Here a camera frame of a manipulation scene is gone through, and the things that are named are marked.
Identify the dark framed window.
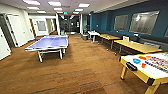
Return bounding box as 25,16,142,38
128,10,161,36
162,25,168,39
113,14,130,32

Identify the brown cardboard box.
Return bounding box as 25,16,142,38
122,35,130,42

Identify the rectangular ceiling light panel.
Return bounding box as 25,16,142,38
47,1,63,7
77,3,91,8
22,0,41,5
52,7,64,11
26,6,41,11
73,8,85,12

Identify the small white table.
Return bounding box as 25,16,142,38
87,30,101,44

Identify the small orange cup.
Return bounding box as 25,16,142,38
141,62,147,69

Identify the grey framed wall panel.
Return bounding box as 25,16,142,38
35,20,48,33

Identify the blue ping pong table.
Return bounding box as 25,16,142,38
24,34,70,64

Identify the yellow wooden gaming table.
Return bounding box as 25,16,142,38
119,52,168,94

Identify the orange plastic bowl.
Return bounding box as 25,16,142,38
138,55,148,61

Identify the colourful board game box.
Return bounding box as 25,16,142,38
145,55,168,74

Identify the blue bowl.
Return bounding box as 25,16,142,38
132,58,142,65

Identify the black table end panel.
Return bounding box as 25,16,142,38
125,61,139,72

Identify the white door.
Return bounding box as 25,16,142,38
7,13,30,48
0,26,13,61

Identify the brown wooden door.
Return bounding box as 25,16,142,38
28,18,37,38

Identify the steel elevator door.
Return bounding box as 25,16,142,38
0,13,16,48

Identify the dark trash bin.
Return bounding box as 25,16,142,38
81,32,89,41

